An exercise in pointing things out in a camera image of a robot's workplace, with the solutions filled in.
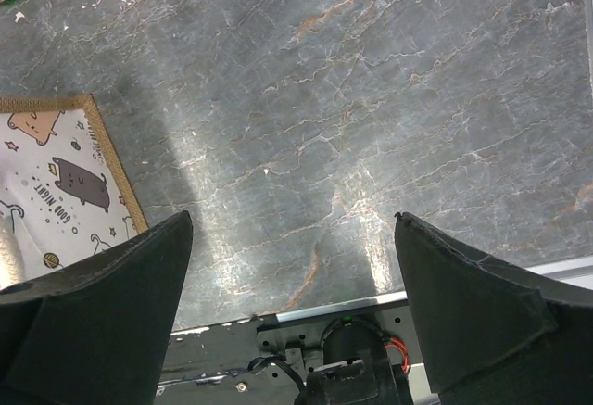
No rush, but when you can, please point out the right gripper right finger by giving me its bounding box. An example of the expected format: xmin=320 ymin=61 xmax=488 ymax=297
xmin=395 ymin=212 xmax=592 ymax=404

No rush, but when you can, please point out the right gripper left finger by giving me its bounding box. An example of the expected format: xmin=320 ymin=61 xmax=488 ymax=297
xmin=1 ymin=210 xmax=193 ymax=404

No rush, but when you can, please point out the canvas tote bag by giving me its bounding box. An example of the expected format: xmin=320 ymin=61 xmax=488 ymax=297
xmin=1 ymin=95 xmax=148 ymax=287

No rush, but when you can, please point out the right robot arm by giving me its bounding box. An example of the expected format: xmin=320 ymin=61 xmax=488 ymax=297
xmin=1 ymin=211 xmax=592 ymax=404

